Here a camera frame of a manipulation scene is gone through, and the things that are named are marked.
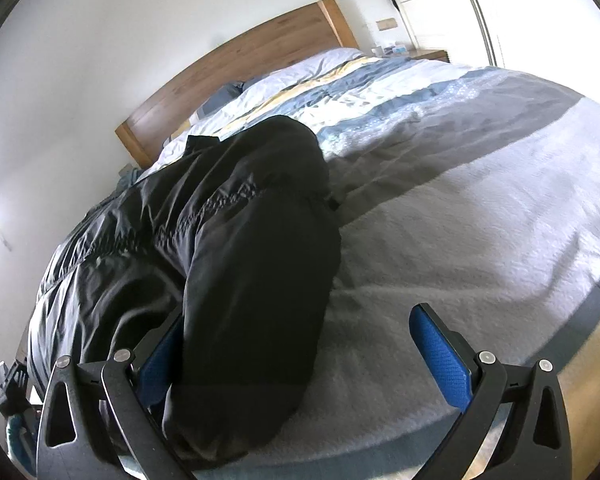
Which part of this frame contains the teal cloth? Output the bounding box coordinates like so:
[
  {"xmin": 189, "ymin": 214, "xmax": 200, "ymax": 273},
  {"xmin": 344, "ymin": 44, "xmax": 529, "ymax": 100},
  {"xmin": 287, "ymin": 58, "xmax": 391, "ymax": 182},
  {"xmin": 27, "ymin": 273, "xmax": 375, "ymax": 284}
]
[{"xmin": 116, "ymin": 162, "xmax": 144, "ymax": 189}]

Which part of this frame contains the black puffer jacket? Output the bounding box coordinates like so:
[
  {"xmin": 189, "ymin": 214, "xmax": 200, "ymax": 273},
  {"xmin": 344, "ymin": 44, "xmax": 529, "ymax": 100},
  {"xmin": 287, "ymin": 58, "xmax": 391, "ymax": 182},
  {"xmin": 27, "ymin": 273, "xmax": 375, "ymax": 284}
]
[{"xmin": 27, "ymin": 115, "xmax": 343, "ymax": 472}]

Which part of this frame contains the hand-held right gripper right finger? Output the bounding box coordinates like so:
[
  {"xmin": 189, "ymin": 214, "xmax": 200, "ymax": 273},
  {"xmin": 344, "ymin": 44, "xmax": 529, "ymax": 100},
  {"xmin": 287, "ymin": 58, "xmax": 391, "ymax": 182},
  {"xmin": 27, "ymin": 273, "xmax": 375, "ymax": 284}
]
[{"xmin": 409, "ymin": 303, "xmax": 576, "ymax": 480}]

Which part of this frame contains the wooden nightstand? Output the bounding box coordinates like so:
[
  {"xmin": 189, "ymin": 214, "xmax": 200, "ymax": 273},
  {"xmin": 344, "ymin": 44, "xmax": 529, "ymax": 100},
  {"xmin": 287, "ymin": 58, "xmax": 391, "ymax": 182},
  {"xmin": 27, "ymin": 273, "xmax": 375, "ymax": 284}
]
[{"xmin": 409, "ymin": 49, "xmax": 451, "ymax": 64}]

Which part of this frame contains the white wardrobe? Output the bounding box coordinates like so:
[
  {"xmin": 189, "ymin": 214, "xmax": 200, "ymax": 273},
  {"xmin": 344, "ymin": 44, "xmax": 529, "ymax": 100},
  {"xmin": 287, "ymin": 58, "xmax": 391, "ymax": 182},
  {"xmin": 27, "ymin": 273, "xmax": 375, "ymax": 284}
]
[{"xmin": 372, "ymin": 0, "xmax": 600, "ymax": 68}]

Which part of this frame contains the wooden headboard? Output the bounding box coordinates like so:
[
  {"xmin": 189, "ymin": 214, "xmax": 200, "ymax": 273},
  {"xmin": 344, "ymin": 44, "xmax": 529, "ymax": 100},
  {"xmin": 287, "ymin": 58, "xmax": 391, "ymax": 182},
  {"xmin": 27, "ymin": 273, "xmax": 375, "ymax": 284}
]
[{"xmin": 115, "ymin": 0, "xmax": 361, "ymax": 170}]

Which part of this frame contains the blue grey pillow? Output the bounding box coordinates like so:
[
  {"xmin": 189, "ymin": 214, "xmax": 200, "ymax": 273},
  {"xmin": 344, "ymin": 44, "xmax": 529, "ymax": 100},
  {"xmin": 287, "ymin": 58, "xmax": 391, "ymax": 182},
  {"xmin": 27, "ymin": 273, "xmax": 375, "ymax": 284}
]
[{"xmin": 197, "ymin": 80, "xmax": 248, "ymax": 117}]

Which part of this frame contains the striped grey blue duvet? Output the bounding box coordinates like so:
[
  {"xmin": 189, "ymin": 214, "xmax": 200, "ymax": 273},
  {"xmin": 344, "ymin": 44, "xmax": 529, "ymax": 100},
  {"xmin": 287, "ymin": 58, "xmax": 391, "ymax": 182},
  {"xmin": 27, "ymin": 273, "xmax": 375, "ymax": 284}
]
[{"xmin": 27, "ymin": 47, "xmax": 600, "ymax": 480}]

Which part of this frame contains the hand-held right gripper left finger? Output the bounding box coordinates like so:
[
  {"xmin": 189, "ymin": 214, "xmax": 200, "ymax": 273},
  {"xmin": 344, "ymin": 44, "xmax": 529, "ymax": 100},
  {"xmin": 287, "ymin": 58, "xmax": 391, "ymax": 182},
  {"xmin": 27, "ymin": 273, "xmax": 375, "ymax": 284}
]
[{"xmin": 36, "ymin": 309, "xmax": 193, "ymax": 480}]

